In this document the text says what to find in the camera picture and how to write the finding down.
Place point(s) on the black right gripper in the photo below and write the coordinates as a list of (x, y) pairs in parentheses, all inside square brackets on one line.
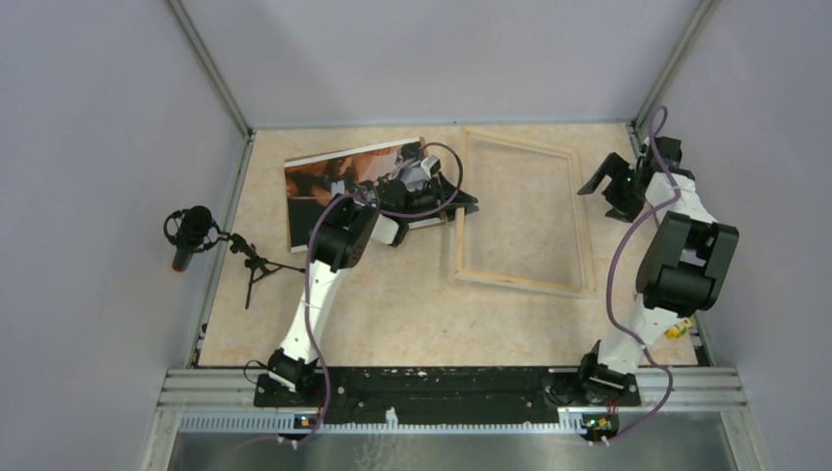
[(615, 168)]

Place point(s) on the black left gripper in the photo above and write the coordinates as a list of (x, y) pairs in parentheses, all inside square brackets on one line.
[(436, 191)]

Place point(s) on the light wooden picture frame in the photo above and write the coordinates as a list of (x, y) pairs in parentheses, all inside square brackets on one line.
[(531, 230)]

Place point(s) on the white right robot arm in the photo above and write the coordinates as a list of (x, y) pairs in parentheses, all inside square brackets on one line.
[(682, 272)]

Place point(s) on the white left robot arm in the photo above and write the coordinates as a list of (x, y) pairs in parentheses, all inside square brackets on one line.
[(337, 241)]

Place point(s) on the printed photo on board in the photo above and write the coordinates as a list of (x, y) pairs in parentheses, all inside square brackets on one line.
[(313, 181)]

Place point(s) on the small yellow object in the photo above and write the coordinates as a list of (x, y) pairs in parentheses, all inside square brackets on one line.
[(679, 329)]

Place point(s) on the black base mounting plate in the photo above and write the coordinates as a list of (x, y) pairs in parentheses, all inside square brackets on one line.
[(443, 395)]

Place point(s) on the black microphone on stand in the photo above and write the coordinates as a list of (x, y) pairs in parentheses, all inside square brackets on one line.
[(194, 230)]

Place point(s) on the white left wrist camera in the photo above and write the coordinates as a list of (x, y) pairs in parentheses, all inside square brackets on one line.
[(414, 173)]

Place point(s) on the aluminium front rail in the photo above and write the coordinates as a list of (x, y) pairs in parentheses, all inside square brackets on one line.
[(690, 418)]

